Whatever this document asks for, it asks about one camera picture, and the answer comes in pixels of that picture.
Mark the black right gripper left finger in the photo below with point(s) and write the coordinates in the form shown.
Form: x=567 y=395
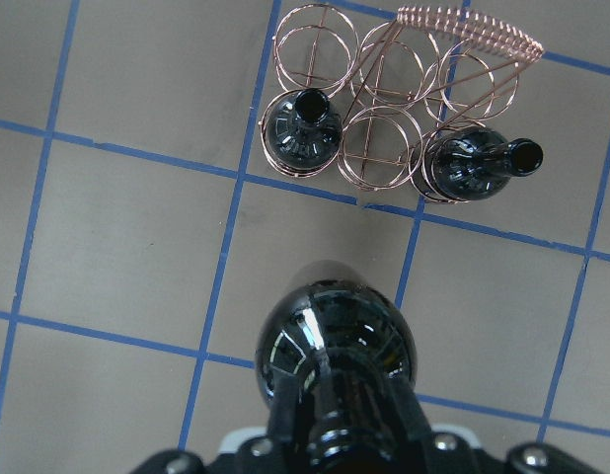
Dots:
x=291 y=415

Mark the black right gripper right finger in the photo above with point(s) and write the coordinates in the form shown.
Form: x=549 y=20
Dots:
x=409 y=419

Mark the dark wine bottle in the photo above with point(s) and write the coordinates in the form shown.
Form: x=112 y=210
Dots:
x=301 y=132
x=342 y=339

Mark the dark wine bottle in basket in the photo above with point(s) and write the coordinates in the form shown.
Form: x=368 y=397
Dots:
x=301 y=132

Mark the copper wire wine basket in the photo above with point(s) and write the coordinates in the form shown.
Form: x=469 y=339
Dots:
x=428 y=72

